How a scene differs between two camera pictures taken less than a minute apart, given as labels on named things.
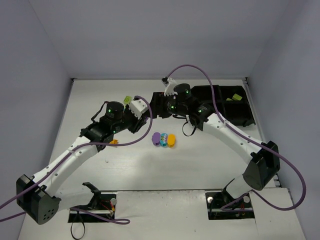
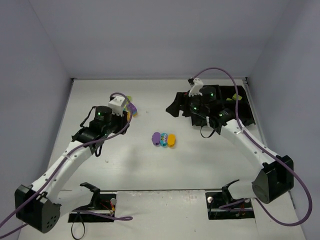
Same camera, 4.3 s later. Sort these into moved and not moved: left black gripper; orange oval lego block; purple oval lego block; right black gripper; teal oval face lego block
Moved: right black gripper; left black gripper
Not moved: purple oval lego block; teal oval face lego block; orange oval lego block
